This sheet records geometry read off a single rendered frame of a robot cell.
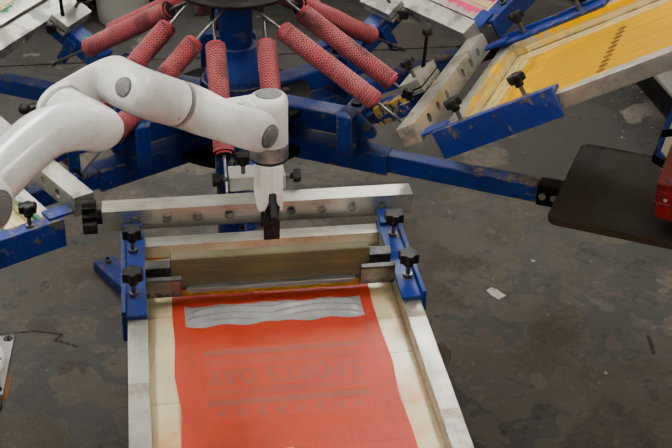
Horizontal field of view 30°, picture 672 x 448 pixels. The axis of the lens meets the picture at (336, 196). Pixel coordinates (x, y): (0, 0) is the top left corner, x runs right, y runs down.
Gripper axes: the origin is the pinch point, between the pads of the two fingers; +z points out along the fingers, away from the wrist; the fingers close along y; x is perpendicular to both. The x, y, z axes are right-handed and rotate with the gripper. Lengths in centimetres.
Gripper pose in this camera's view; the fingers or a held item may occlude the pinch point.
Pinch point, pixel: (270, 223)
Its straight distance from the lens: 251.7
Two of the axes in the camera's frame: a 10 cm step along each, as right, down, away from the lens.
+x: 9.9, -0.6, 1.5
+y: 1.6, 4.8, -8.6
